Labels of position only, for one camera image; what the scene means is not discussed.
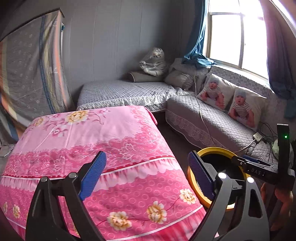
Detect pink floral table cloth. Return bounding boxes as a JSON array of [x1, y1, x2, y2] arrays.
[[1, 106, 206, 240]]

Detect white power adapter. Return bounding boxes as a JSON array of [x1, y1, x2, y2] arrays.
[[253, 132, 263, 143]]

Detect white cable on sofa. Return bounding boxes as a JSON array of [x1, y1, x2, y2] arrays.
[[193, 69, 258, 153]]

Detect baby print pillow left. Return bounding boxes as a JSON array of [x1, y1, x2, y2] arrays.
[[197, 74, 236, 111]]

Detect purple curtain right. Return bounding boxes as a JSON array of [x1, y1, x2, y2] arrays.
[[260, 1, 295, 120]]

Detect grey bolster pillow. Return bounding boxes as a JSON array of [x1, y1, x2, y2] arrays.
[[127, 72, 164, 82]]

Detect grey cushion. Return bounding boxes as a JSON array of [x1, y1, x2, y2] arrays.
[[165, 70, 194, 91]]

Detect blue curtain left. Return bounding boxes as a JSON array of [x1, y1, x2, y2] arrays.
[[182, 0, 216, 69]]

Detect person right hand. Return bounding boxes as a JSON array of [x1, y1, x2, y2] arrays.
[[260, 182, 293, 232]]

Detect yellow rimmed trash bin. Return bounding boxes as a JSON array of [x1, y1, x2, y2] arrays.
[[187, 147, 250, 208]]

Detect grey quilted sofa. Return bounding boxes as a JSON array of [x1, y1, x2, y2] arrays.
[[76, 58, 296, 167]]

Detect window frame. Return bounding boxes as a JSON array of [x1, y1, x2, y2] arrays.
[[204, 1, 268, 79]]

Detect black cables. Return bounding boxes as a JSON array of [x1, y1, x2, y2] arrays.
[[254, 121, 280, 163]]

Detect plastic wrapped tiger toy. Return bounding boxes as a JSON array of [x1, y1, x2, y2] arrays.
[[139, 47, 168, 76]]

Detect baby print pillow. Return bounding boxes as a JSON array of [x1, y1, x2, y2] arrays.
[[228, 87, 267, 131], [197, 74, 236, 111]]

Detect baby print pillow right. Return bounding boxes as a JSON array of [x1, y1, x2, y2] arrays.
[[228, 87, 267, 131]]

